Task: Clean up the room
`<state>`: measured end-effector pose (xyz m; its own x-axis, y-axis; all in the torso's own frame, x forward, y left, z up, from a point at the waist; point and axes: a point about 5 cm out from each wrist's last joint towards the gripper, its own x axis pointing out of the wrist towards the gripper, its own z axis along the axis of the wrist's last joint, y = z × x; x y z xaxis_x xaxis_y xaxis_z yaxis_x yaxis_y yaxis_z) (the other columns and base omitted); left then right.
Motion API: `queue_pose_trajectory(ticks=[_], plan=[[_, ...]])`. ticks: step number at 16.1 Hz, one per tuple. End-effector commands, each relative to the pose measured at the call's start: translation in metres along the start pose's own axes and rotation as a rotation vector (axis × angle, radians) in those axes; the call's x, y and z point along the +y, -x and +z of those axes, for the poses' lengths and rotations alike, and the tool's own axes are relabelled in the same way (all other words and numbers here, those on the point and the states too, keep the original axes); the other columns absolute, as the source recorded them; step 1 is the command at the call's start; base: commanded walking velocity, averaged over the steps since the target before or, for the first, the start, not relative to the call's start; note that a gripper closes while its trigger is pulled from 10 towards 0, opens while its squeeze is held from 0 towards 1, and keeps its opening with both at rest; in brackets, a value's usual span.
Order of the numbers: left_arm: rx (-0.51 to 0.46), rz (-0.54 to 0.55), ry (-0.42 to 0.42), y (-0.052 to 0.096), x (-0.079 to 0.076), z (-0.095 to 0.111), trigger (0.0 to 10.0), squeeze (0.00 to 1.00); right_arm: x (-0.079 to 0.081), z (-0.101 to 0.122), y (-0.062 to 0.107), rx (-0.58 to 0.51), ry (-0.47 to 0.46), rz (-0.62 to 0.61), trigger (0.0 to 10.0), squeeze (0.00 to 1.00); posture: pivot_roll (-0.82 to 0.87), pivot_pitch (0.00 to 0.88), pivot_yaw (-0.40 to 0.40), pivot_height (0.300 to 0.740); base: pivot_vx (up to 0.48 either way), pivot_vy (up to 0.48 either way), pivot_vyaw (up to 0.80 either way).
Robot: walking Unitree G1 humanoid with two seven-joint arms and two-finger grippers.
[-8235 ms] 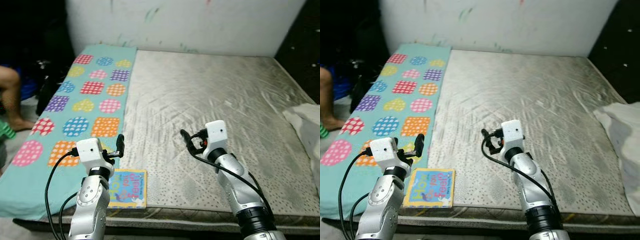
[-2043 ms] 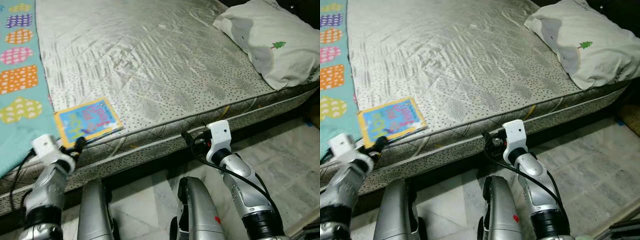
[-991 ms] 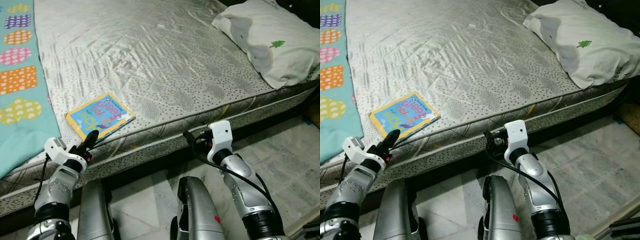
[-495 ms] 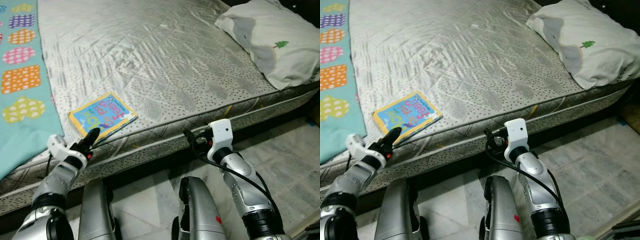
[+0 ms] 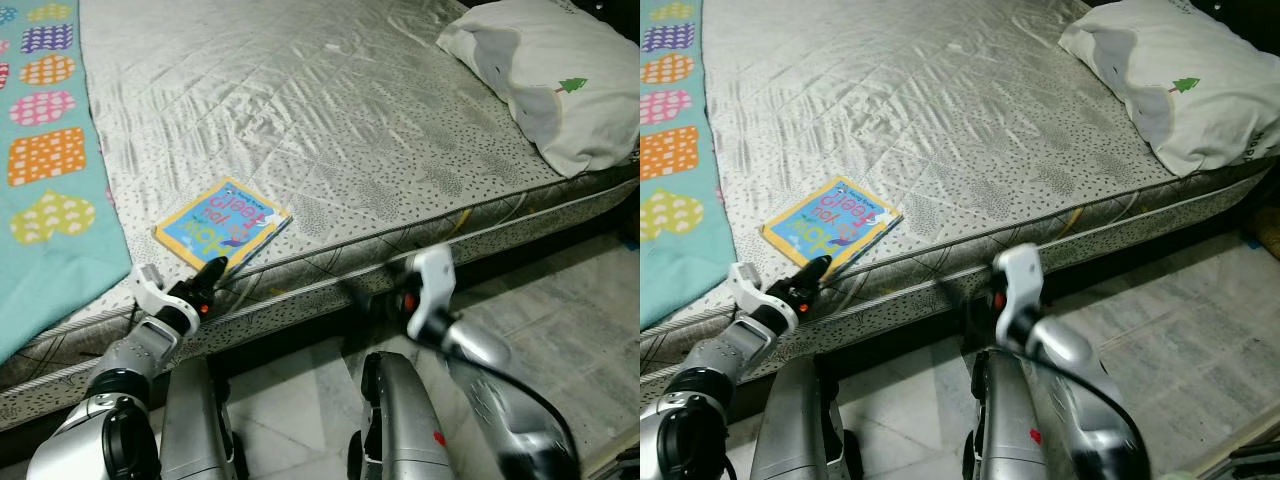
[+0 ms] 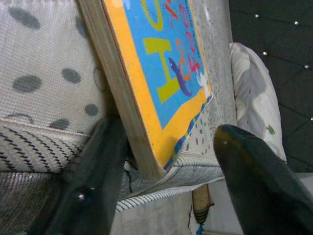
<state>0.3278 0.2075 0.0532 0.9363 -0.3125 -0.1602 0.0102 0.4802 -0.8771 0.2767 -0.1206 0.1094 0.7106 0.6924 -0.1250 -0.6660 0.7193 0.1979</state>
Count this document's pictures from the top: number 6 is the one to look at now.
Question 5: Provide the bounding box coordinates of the white quilted mattress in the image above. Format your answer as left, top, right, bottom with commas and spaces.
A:
0, 0, 237, 177

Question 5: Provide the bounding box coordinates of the dark tufted headboard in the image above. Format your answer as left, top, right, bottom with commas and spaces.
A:
228, 0, 313, 173

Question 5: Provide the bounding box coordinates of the yellow blue children's book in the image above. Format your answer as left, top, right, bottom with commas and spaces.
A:
77, 0, 214, 181

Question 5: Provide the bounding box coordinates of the white pillow green tree print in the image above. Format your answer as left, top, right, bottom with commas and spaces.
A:
228, 42, 287, 163

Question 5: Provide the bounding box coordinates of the grey striped bed base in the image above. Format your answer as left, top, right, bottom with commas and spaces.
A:
0, 151, 224, 235

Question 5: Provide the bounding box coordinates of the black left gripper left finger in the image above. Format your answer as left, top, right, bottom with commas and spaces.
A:
31, 117, 128, 235

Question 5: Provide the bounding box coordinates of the brown tasselled cloth strip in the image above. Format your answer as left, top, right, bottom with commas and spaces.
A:
191, 183, 215, 235

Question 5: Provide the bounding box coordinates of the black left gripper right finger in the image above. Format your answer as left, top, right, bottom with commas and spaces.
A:
214, 124, 313, 235

